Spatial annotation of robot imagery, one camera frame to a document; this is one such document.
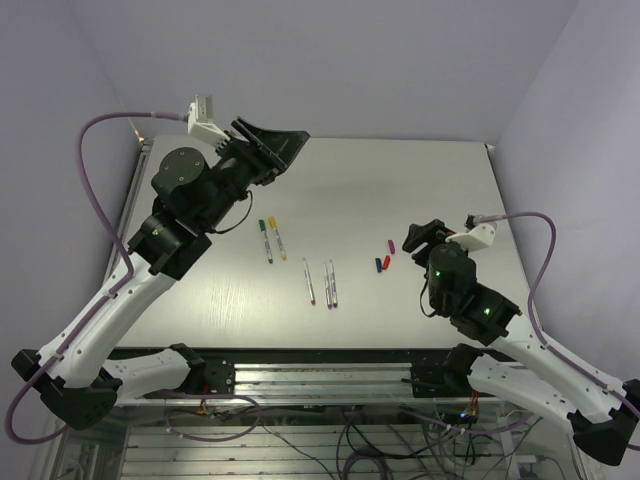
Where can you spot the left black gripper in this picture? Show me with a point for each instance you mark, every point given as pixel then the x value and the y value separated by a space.
pixel 284 146

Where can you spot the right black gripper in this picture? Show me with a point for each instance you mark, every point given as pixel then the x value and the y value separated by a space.
pixel 420 234

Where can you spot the yellow pen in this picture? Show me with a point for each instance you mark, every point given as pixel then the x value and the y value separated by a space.
pixel 280 244

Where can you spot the green pen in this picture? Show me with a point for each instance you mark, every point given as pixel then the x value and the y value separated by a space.
pixel 267 247

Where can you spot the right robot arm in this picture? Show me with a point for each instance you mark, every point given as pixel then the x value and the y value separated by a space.
pixel 600 411

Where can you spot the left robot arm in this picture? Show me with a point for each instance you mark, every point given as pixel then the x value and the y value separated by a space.
pixel 73 373

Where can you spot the blue tipped pen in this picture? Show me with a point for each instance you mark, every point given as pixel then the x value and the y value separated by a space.
pixel 333 285

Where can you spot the purple tipped pen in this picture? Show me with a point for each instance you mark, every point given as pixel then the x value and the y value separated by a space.
pixel 327 287

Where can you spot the red tipped pen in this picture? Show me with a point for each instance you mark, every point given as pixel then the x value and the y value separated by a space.
pixel 309 283

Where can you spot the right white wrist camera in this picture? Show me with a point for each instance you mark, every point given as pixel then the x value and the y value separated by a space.
pixel 479 234

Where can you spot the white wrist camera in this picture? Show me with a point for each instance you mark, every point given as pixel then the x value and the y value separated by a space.
pixel 200 122
pixel 479 234

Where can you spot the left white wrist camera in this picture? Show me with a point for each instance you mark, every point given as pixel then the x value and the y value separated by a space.
pixel 200 122

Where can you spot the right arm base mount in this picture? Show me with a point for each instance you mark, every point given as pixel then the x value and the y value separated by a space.
pixel 440 377

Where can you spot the aluminium frame rail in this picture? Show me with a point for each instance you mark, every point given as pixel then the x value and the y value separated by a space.
pixel 324 384

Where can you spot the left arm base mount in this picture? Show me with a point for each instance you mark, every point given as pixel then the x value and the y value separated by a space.
pixel 214 375

